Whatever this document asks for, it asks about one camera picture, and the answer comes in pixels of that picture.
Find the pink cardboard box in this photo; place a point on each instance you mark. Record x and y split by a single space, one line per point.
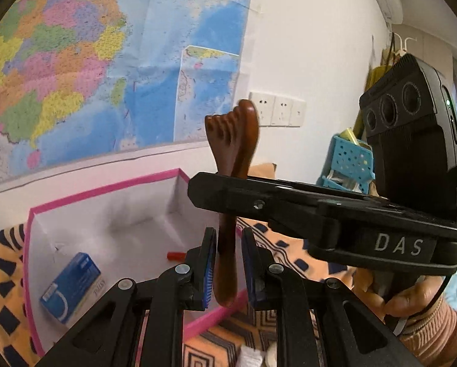
136 218

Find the small red plastic tool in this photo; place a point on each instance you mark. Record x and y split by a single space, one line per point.
176 256

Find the colourful wall map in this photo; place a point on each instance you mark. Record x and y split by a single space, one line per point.
98 65

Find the person's right hand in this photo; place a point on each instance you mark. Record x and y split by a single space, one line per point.
416 296

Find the blue white medicine box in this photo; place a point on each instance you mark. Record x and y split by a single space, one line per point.
71 286

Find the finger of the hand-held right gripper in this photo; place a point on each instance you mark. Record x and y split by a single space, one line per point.
328 194
251 198

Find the wooden comb massager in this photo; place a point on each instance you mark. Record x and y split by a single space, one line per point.
226 260

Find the pale yellow object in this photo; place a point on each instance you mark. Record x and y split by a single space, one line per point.
348 133

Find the beige tube with white cap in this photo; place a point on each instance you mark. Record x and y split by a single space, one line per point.
251 357

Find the yellow coat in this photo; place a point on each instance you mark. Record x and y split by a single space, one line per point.
377 76

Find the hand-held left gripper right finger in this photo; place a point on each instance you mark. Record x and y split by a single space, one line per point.
251 271

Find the white wall switch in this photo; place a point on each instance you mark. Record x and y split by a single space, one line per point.
298 113

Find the blue perforated plastic rack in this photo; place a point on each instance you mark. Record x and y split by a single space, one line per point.
350 158

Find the white wall socket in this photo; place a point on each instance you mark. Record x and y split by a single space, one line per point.
264 114
282 111

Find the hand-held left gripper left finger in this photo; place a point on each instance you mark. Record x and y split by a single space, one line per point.
209 271

